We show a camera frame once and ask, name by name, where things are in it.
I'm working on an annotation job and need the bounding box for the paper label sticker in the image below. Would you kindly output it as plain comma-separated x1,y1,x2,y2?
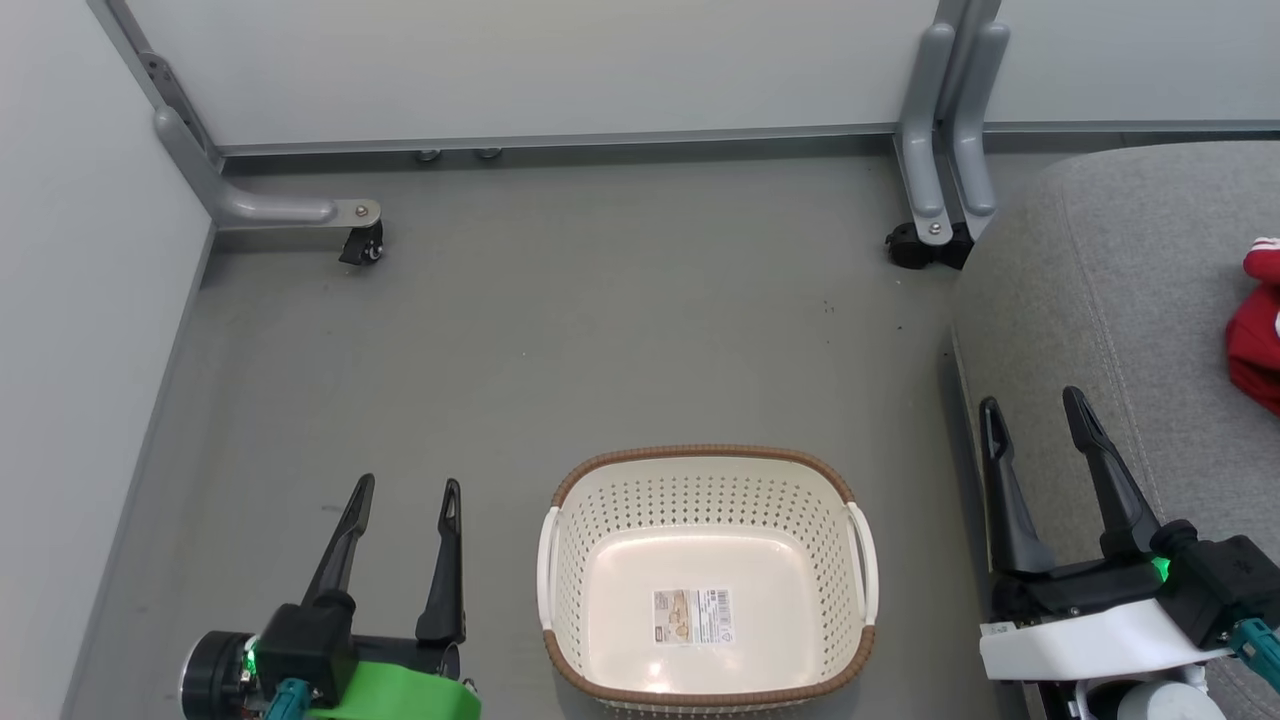
651,587,737,647

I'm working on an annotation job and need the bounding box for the paired grey partition foot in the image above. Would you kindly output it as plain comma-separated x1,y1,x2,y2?
897,22,954,248
952,18,1012,219

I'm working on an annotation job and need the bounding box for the light grey fabric sofa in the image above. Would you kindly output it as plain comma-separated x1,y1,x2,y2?
948,140,1280,720

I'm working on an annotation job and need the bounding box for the teal cable connector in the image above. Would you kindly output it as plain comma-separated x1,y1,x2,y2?
1228,617,1280,693
266,678,315,720

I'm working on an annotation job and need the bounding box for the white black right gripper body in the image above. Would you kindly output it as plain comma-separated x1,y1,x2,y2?
979,554,1233,684

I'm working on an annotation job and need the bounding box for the grey aluminium partition post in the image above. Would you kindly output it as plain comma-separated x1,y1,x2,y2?
934,0,1003,61
86,0,223,161

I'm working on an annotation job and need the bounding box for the cream perforated laundry basket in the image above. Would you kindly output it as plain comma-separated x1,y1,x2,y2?
536,444,882,717

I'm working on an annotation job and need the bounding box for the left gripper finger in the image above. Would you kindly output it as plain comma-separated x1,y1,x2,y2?
303,474,376,607
415,479,467,645

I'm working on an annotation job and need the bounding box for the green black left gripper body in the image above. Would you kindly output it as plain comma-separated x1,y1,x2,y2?
310,636,483,720

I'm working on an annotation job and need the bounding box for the grey aluminium base rail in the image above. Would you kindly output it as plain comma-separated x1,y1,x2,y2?
214,122,903,158

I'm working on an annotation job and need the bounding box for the small black caster wheel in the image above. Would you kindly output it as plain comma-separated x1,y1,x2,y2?
338,220,387,268

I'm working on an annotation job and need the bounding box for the single grey partition foot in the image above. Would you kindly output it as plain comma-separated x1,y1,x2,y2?
152,104,383,233

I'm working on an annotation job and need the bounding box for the red cloth garment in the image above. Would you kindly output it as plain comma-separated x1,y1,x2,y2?
1224,237,1280,418

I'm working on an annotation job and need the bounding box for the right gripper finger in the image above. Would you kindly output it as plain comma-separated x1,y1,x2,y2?
979,396,1057,575
1061,385,1163,560

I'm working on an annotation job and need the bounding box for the large black caster wheel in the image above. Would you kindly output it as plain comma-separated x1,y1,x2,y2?
884,224,933,271
930,220,977,272

